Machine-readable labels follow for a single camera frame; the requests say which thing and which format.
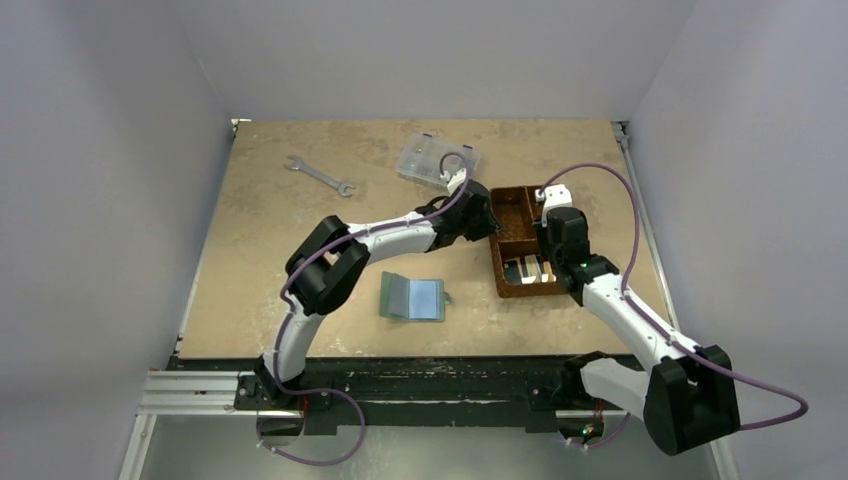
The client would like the brown woven basket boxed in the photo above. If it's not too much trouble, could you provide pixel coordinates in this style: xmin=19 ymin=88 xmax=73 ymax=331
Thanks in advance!
xmin=489 ymin=185 xmax=563 ymax=299

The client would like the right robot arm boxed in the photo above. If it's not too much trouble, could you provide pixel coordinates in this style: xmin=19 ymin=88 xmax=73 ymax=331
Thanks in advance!
xmin=534 ymin=205 xmax=740 ymax=455

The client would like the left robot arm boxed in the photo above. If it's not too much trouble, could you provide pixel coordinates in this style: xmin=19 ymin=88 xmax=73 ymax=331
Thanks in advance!
xmin=255 ymin=180 xmax=502 ymax=409

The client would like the clear plastic organizer box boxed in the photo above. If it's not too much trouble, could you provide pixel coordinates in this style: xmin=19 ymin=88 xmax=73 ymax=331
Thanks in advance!
xmin=395 ymin=133 xmax=482 ymax=190

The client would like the silver open-end wrench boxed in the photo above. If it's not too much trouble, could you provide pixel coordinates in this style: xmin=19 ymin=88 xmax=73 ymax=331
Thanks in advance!
xmin=285 ymin=155 xmax=355 ymax=198

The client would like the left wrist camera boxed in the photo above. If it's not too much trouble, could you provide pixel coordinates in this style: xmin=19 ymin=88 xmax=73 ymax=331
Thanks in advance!
xmin=440 ymin=168 xmax=468 ymax=196

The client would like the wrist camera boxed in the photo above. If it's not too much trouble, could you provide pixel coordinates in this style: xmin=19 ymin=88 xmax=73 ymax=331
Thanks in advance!
xmin=534 ymin=184 xmax=573 ymax=227
xmin=440 ymin=168 xmax=468 ymax=196

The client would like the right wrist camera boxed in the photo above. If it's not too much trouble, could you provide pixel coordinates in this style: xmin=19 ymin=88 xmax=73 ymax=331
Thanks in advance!
xmin=534 ymin=184 xmax=573 ymax=227

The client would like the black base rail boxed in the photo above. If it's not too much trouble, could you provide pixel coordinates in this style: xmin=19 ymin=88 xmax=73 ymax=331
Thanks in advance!
xmin=231 ymin=356 xmax=651 ymax=435

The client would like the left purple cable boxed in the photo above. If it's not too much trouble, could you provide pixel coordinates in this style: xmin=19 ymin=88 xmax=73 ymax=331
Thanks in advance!
xmin=271 ymin=152 xmax=475 ymax=392

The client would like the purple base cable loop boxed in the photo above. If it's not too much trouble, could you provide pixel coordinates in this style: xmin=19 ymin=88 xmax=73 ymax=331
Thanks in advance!
xmin=255 ymin=387 xmax=368 ymax=466

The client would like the aluminium frame rail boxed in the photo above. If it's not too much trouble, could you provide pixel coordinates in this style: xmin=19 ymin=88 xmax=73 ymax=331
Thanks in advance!
xmin=137 ymin=371 xmax=257 ymax=416

